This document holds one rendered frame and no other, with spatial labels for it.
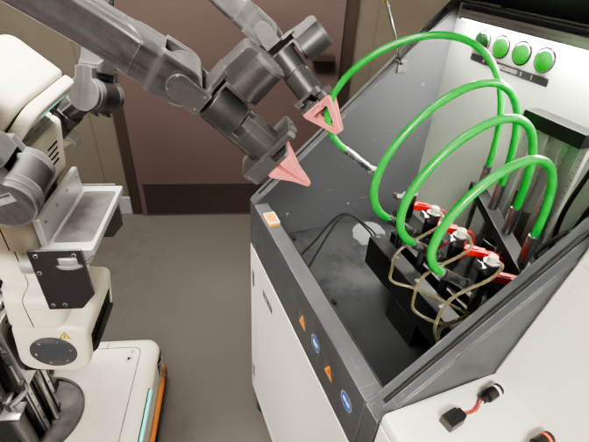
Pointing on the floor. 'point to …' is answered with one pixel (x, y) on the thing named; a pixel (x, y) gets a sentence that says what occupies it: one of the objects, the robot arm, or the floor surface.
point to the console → (553, 361)
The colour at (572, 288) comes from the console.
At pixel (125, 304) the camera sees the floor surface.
